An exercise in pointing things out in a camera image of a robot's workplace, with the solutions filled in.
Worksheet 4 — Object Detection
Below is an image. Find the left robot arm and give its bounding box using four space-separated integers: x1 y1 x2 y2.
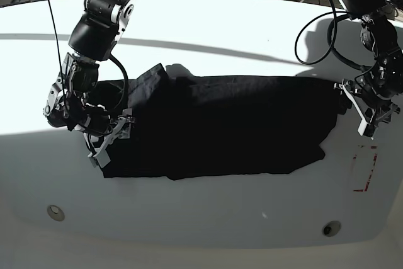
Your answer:
327 0 402 137

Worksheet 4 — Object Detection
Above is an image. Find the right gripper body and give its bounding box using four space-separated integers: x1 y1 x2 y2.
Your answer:
75 105 113 137

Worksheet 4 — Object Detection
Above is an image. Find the black t-shirt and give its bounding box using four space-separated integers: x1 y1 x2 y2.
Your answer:
102 65 351 180

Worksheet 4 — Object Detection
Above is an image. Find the round table grommet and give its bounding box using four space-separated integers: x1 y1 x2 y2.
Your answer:
47 205 65 222
322 220 341 237

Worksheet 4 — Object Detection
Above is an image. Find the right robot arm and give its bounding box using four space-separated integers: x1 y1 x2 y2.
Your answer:
43 0 134 168

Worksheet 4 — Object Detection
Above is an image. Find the red tape rectangle marking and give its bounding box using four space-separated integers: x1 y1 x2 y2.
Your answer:
349 145 378 193

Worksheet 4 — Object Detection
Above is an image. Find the left round table grommet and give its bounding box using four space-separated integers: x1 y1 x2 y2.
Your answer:
47 205 65 222

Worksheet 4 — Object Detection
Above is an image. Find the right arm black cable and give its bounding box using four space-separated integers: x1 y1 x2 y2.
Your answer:
39 0 130 115

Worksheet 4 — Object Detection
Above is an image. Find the right round table grommet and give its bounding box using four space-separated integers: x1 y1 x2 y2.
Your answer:
322 220 341 237

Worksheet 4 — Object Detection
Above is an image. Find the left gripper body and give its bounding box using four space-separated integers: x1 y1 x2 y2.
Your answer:
360 89 396 109

